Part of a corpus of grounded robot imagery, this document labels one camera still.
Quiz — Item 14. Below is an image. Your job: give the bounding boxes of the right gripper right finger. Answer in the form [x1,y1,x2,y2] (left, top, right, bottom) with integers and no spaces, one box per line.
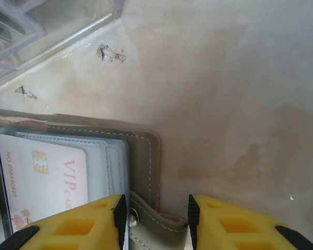
[187,193,313,250]

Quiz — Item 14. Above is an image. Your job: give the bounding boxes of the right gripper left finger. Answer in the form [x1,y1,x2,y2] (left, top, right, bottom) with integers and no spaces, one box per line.
[0,193,128,250]

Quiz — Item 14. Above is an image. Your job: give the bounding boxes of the white VIP card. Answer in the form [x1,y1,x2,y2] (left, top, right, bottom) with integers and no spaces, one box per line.
[0,133,89,234]

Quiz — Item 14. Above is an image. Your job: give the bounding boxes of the clear acrylic card stand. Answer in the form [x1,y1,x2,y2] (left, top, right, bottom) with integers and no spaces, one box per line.
[0,0,124,91]

